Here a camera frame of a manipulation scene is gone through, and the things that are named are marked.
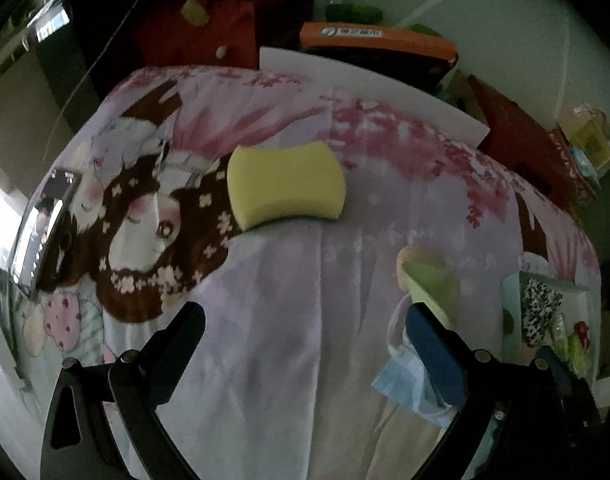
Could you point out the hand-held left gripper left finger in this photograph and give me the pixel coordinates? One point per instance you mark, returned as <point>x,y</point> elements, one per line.
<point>185,330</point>

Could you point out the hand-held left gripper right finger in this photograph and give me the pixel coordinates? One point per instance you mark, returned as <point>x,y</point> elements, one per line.
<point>435,350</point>

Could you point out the blue face mask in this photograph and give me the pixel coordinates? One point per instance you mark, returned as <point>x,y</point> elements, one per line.
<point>400,382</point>

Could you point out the white storage box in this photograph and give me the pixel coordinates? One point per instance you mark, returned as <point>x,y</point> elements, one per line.
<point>512,300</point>

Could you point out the black and white scrunchie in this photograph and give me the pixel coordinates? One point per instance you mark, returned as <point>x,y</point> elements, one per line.
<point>540,310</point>

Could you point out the cartoon printed bedsheet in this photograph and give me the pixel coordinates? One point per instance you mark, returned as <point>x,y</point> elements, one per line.
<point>295,310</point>

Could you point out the yellow green-backed sponge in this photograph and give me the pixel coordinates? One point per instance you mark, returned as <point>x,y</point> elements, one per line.
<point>285,185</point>

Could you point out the red patterned box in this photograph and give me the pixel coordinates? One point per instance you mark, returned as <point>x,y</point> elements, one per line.
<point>525,140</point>

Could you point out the yellow carton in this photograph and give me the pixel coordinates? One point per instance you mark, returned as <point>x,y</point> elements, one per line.
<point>592,137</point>

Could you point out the white flat board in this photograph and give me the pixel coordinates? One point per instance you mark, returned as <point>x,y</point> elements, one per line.
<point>365,80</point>

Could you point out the red bag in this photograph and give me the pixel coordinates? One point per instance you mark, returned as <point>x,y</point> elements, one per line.
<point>225,20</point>

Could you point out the orange and black box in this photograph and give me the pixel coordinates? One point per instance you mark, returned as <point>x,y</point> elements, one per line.
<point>380,40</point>

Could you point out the green bottle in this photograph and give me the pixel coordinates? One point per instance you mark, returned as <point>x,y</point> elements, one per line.
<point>350,10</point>

